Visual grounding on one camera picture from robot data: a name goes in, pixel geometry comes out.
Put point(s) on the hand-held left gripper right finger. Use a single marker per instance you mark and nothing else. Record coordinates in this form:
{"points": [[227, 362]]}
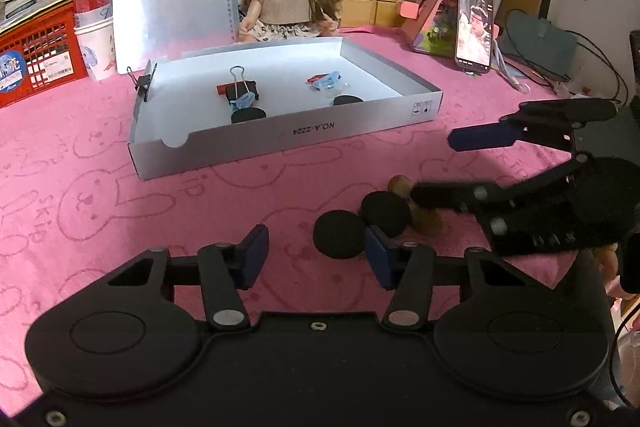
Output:
{"points": [[380, 259]]}

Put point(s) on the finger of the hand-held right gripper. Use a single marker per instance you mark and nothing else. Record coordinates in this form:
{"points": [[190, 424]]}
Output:
{"points": [[480, 138], [450, 196]]}

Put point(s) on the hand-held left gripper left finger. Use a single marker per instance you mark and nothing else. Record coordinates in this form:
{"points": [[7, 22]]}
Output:
{"points": [[252, 254]]}

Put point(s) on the black round disc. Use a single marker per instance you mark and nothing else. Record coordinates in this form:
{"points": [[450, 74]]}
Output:
{"points": [[248, 115], [385, 213], [340, 234], [347, 100]]}

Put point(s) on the brown wooden stamp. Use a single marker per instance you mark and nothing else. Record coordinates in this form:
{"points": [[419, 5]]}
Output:
{"points": [[400, 184]]}

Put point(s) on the white shallow cardboard box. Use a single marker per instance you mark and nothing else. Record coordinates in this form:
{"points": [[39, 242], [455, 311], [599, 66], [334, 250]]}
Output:
{"points": [[300, 67]]}

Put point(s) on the person's right hand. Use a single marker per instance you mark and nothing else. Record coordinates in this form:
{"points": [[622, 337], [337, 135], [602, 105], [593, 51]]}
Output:
{"points": [[607, 264]]}

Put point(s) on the smartphone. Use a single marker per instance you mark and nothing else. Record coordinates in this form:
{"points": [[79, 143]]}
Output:
{"points": [[474, 29]]}

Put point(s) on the dark grey bag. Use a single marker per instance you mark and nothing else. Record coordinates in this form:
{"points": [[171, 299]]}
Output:
{"points": [[537, 44]]}

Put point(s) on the wooden shelf box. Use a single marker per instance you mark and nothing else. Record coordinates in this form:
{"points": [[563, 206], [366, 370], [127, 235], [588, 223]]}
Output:
{"points": [[380, 9]]}

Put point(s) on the large black binder clip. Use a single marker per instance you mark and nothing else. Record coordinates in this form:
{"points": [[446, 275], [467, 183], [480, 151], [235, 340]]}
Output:
{"points": [[247, 88]]}

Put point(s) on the pink bunny-print blanket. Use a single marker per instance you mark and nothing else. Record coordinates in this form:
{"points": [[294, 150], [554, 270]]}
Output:
{"points": [[75, 207]]}

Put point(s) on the small black binder clip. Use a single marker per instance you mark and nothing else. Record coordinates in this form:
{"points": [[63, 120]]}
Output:
{"points": [[142, 83]]}

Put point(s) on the white paper cup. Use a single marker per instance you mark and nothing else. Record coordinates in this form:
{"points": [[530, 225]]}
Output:
{"points": [[96, 47]]}

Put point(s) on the red plastic crate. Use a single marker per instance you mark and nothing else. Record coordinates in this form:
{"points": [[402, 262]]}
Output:
{"points": [[45, 52]]}

